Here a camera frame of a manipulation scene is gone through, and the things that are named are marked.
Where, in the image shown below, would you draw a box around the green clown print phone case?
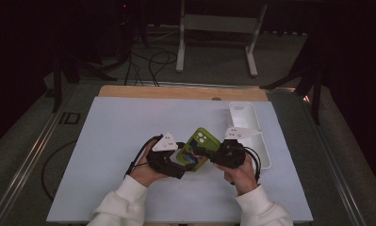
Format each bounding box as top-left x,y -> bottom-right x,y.
174,126 -> 221,173

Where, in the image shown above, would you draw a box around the hand-held gripper black cable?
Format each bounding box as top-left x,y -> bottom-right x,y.
243,146 -> 263,184
124,134 -> 164,179

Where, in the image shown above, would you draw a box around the right hand-held gripper black cable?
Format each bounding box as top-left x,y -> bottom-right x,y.
243,146 -> 263,184

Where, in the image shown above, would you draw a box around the person's right hand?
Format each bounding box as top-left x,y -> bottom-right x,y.
213,154 -> 259,196

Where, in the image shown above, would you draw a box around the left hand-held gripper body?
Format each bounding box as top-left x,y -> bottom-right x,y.
146,132 -> 189,180

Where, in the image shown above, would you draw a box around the white plastic tray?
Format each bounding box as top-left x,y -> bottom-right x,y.
227,101 -> 272,170

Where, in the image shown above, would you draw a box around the white table mat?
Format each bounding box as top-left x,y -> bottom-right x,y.
46,96 -> 314,224

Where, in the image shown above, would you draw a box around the metal floor rail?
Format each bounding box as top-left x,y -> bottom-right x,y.
0,84 -> 80,226
297,90 -> 368,226

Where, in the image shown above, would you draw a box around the person's left hand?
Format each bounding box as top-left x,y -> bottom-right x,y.
128,148 -> 170,188

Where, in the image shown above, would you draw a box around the black stand legs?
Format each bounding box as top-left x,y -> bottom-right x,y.
51,51 -> 118,113
260,59 -> 323,125

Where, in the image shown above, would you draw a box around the white metal stand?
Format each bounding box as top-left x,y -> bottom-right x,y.
175,0 -> 269,78

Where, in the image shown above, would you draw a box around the black floor cables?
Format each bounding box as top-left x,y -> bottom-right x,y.
123,50 -> 179,88

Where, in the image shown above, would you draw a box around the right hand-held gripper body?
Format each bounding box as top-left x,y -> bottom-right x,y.
211,126 -> 263,169

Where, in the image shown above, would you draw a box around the left hand-held gripper black cable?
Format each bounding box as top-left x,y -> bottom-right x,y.
124,134 -> 164,179

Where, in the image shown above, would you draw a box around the black cable beside table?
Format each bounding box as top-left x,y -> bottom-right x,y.
41,139 -> 78,202

